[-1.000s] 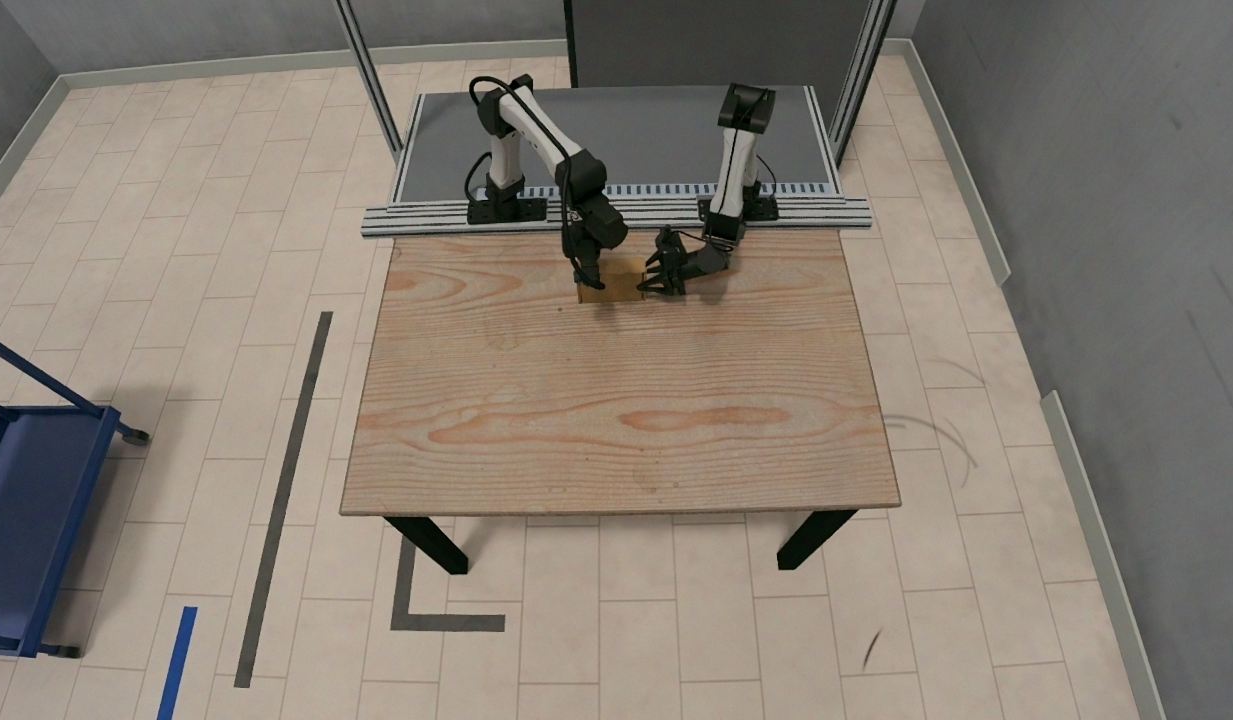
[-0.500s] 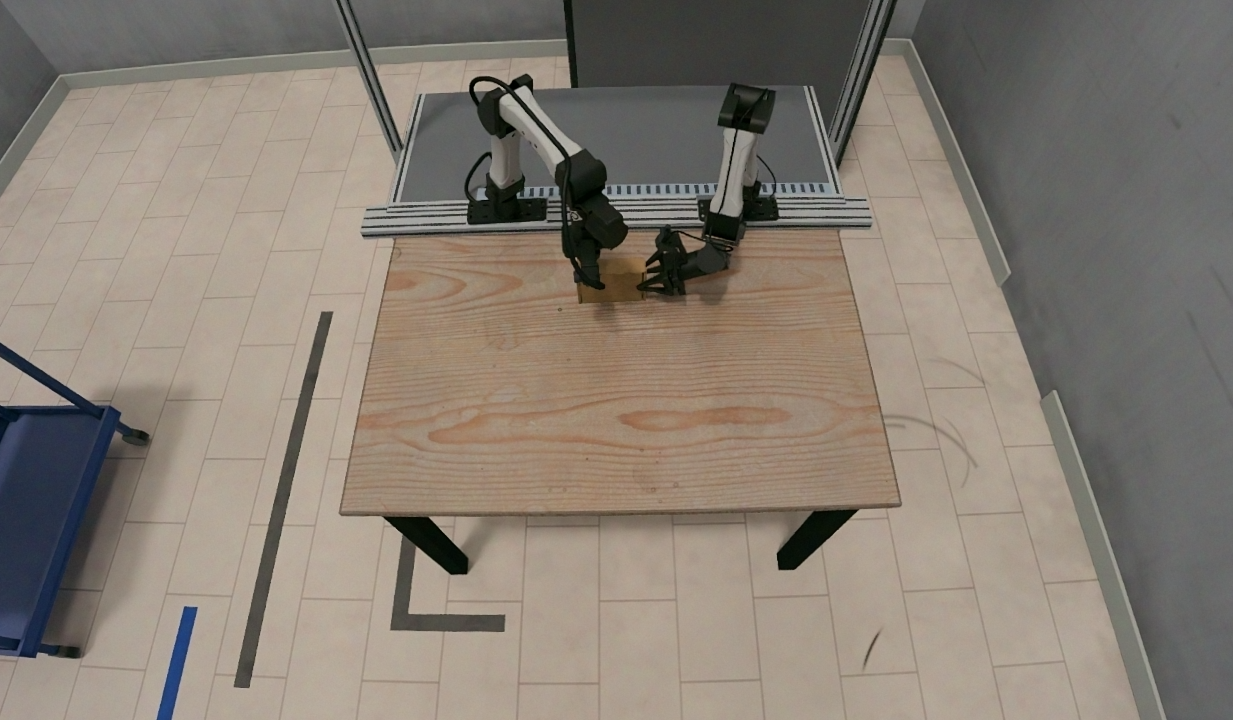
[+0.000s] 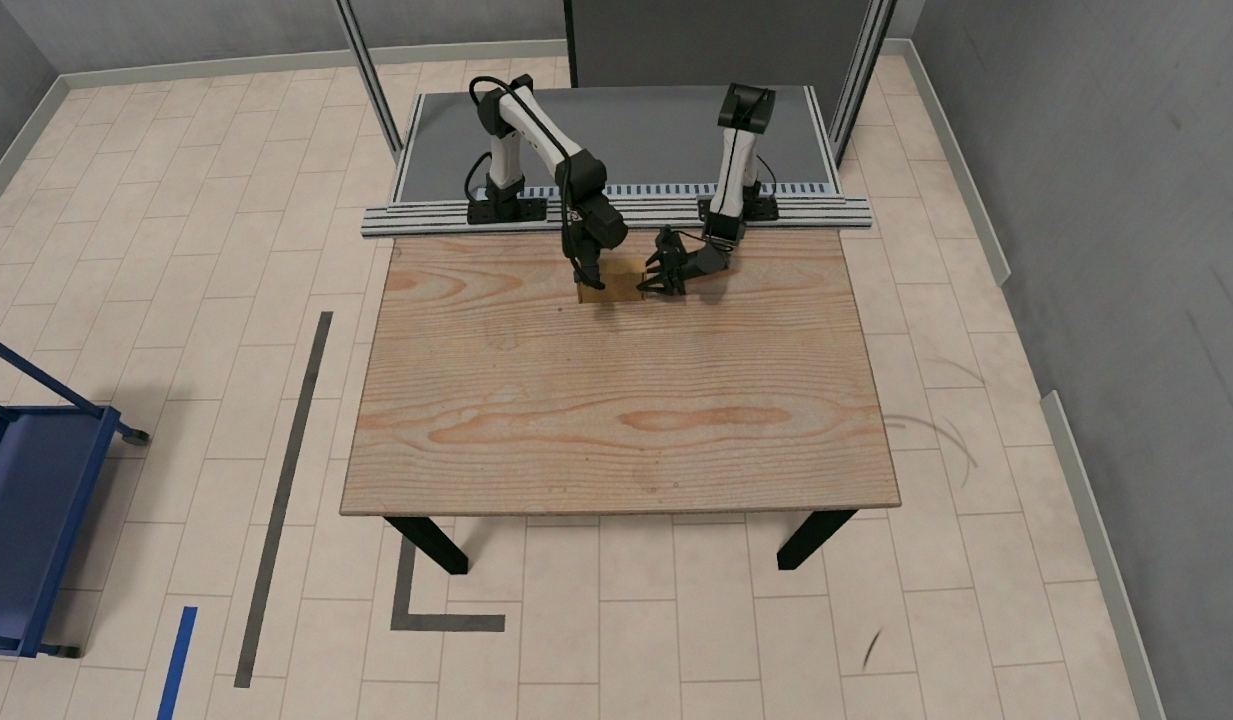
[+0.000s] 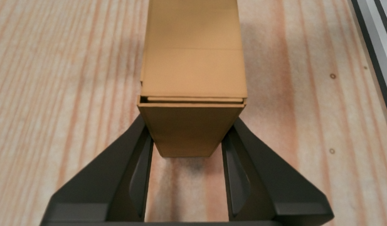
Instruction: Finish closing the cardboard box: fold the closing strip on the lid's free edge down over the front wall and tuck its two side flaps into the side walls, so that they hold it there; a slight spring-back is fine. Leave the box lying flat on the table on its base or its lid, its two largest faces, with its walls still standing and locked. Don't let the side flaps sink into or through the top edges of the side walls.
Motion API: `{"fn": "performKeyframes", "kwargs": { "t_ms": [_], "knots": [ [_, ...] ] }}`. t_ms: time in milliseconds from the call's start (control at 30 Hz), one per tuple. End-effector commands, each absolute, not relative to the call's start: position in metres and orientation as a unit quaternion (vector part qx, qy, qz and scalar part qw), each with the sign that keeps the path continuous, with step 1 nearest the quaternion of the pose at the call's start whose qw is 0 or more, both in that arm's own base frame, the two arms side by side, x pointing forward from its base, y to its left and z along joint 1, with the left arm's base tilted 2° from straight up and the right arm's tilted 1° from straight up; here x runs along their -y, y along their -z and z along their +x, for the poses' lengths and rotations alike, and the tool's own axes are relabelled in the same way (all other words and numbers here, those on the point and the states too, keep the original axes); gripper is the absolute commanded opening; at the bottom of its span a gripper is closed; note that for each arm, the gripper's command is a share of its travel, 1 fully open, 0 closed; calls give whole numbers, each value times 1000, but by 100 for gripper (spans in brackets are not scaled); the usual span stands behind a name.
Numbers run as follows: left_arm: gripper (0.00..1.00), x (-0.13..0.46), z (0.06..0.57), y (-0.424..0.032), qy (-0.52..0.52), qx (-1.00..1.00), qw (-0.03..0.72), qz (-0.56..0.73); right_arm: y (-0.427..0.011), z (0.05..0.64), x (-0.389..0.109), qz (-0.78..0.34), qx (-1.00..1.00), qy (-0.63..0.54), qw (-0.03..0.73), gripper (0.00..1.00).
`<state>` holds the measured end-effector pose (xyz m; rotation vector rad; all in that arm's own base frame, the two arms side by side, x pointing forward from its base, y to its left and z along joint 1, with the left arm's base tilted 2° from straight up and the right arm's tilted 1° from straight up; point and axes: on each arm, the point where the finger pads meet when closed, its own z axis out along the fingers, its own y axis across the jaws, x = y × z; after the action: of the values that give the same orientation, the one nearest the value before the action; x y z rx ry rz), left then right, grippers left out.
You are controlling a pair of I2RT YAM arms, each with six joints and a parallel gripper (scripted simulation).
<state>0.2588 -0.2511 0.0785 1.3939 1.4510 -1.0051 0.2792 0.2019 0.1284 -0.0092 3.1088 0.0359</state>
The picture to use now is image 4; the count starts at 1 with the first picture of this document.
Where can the brown cardboard box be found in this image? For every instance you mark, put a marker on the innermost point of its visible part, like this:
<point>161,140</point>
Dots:
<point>192,76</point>

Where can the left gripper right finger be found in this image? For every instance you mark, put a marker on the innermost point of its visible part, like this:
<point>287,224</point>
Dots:
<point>278,191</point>

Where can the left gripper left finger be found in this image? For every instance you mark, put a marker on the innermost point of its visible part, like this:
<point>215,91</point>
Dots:
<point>111,186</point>

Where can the grey aluminium extrusion bar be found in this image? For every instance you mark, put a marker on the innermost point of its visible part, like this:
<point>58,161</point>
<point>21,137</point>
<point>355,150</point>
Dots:
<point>372,18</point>

